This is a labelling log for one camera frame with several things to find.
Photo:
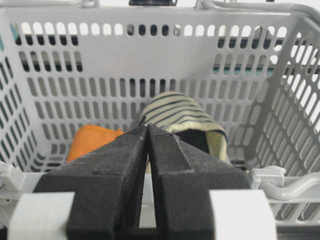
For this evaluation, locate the grey basket handle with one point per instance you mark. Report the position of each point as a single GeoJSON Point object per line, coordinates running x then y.
{"type": "Point", "coordinates": [279, 187]}

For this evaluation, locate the striped cream slipper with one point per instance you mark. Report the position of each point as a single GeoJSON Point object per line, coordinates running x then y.
{"type": "Point", "coordinates": [181, 115]}

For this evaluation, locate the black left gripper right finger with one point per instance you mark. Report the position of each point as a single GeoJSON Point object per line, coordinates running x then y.
{"type": "Point", "coordinates": [182, 176]}

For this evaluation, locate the orange cloth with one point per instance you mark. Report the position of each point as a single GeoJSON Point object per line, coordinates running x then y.
{"type": "Point", "coordinates": [89, 138]}

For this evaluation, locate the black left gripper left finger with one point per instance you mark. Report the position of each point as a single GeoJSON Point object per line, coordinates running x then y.
{"type": "Point", "coordinates": [108, 185]}

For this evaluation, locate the grey plastic shopping basket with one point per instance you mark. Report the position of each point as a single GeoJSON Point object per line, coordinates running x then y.
{"type": "Point", "coordinates": [253, 67]}

